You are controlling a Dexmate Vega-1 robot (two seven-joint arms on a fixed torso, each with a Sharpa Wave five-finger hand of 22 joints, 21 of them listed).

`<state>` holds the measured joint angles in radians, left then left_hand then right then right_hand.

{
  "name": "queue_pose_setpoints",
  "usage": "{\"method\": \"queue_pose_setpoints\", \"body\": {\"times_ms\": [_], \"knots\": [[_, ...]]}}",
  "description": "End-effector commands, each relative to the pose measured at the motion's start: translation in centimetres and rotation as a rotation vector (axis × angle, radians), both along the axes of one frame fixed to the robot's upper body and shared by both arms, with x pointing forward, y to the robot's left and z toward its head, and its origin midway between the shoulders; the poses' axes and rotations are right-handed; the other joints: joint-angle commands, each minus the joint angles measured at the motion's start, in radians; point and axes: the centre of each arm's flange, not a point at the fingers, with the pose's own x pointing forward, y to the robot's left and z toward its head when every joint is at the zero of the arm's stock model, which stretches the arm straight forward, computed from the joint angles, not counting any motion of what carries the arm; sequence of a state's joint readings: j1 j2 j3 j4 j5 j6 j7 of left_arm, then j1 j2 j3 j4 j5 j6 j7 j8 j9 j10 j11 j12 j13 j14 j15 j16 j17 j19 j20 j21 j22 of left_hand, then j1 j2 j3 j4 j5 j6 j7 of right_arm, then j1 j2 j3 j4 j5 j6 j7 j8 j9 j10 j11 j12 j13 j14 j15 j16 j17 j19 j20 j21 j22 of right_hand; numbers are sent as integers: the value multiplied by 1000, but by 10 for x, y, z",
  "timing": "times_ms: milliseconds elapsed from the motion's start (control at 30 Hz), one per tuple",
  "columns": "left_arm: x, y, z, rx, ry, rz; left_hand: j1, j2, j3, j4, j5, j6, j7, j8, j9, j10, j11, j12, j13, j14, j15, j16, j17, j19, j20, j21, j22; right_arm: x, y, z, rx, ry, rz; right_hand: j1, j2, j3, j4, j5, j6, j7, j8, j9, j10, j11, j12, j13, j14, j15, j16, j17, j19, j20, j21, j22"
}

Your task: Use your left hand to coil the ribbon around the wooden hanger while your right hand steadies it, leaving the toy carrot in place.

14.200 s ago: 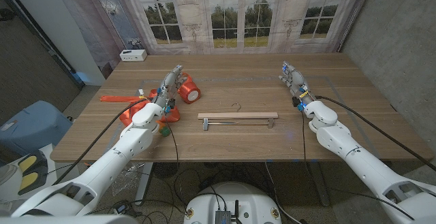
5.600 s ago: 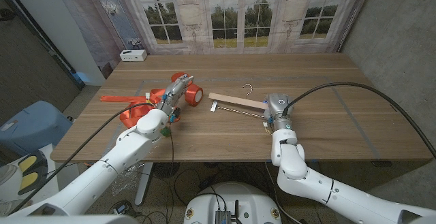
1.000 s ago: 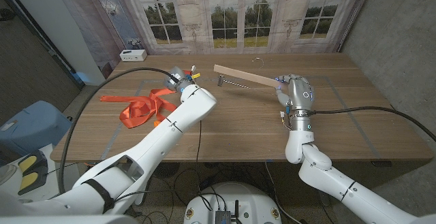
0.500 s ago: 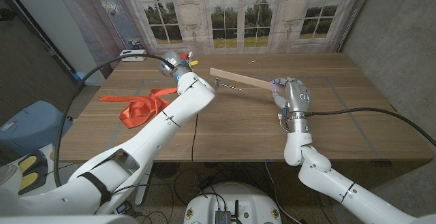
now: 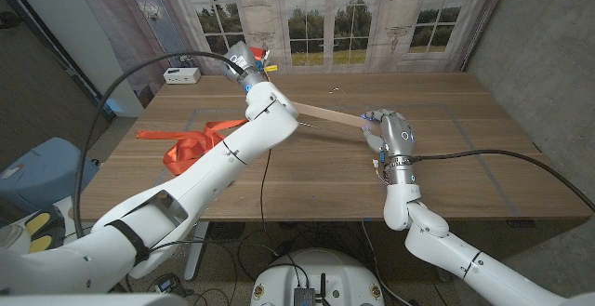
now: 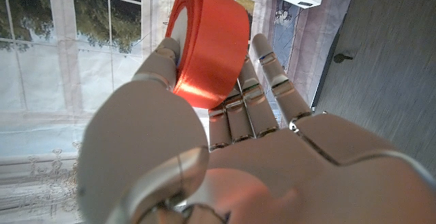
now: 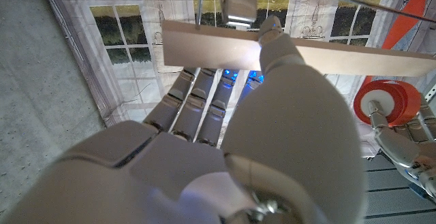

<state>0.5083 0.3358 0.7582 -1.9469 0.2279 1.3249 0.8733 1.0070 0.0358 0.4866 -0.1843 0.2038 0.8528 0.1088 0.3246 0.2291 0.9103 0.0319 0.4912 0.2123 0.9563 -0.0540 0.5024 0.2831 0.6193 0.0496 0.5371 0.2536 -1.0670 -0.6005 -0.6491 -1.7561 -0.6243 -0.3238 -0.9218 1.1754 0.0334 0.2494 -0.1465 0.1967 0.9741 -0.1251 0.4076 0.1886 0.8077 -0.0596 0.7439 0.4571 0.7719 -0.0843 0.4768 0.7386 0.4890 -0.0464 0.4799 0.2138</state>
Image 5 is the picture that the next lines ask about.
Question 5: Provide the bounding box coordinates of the black yellow foot pedal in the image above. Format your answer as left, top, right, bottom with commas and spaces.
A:
23, 232, 67, 254
23, 206, 61, 238

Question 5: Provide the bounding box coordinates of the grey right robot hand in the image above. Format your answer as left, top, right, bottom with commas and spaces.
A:
361, 108, 417, 167

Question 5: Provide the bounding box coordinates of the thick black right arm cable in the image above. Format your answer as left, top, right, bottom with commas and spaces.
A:
411, 149, 595, 214

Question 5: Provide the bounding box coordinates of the white power box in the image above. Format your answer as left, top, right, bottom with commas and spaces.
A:
162, 67, 202, 86

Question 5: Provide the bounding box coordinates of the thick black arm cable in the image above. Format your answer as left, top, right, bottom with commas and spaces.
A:
411, 149, 595, 214
73, 50, 247, 240

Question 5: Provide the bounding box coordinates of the white table leg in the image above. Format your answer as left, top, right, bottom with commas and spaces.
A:
183, 221, 210, 283

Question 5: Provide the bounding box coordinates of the wooden clip hanger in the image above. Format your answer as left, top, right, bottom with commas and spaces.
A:
292, 86, 373, 135

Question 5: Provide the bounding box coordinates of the orange ribbon with spool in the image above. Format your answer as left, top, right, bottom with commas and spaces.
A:
136, 47, 271, 177

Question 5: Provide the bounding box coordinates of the blue plastic bin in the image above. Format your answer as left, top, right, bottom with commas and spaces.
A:
0, 137, 101, 214

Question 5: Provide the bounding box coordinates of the grey box on torso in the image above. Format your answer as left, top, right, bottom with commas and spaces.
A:
292, 286, 317, 306

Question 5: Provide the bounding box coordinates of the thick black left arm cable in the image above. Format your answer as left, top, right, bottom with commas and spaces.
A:
73, 50, 247, 240

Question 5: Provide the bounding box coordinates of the black device on floor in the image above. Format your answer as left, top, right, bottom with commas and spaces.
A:
155, 273, 180, 296

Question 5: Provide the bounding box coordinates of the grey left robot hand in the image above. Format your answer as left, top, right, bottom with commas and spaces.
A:
220, 40, 271, 93

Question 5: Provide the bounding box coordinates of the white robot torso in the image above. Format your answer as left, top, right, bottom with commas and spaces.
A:
249, 247, 386, 306

